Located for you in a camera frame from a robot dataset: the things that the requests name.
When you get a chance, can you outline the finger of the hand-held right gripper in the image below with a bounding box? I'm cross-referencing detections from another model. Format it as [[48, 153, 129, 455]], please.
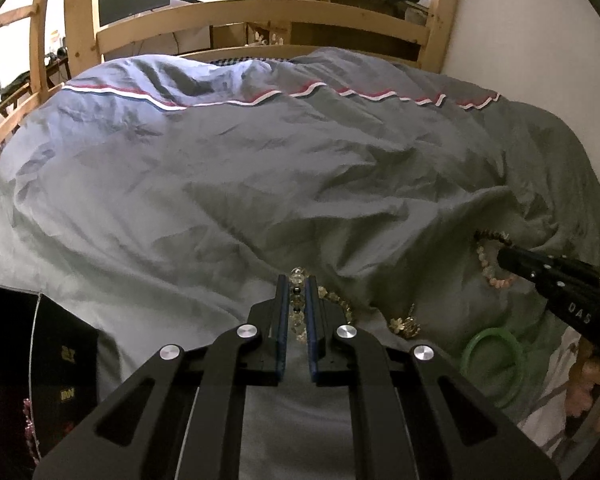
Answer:
[[496, 245, 557, 292]]

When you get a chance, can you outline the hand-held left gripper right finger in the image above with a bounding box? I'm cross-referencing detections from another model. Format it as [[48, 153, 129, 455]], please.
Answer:
[[305, 275, 562, 480]]

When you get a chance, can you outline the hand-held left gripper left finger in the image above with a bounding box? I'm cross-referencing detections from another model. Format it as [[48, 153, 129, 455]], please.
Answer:
[[32, 274, 288, 480]]

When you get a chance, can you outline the clear bead bracelet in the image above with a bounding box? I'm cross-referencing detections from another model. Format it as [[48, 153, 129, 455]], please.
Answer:
[[287, 267, 311, 345]]

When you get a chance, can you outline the pale pink bead bracelet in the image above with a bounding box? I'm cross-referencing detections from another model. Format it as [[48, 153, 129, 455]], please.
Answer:
[[475, 236, 520, 289]]

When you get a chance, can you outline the black jewelry box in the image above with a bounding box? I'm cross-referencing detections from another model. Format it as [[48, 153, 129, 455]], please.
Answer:
[[0, 281, 101, 480]]

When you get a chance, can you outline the person's right hand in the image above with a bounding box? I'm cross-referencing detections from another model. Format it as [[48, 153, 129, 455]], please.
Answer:
[[569, 347, 600, 421]]

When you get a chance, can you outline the green jade bangle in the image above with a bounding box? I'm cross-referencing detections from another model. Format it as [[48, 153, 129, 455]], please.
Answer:
[[461, 326, 527, 409]]

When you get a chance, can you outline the grey striped duvet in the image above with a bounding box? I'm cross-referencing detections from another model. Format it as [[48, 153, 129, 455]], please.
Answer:
[[0, 46, 600, 480]]

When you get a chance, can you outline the wooden shelf unit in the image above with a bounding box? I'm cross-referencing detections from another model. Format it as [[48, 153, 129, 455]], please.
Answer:
[[210, 0, 431, 63]]

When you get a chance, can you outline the black chair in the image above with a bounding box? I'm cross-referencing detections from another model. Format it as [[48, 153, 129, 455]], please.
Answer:
[[0, 50, 37, 121]]

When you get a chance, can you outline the dark brown bead bracelet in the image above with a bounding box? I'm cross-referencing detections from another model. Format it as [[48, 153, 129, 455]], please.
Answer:
[[474, 229, 512, 247]]

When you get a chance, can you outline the gold flower chain bracelet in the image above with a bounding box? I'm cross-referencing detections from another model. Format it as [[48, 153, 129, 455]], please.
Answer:
[[317, 285, 423, 341]]

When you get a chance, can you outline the thin white cord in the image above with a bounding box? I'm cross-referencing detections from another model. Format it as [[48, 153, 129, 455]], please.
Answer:
[[28, 292, 45, 463]]

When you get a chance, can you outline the pink crystal bead bracelet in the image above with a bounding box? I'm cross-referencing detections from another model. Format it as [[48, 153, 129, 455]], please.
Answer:
[[22, 397, 43, 462]]

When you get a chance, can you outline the wooden bed frame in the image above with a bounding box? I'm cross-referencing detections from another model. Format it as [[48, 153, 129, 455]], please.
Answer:
[[0, 0, 465, 176]]

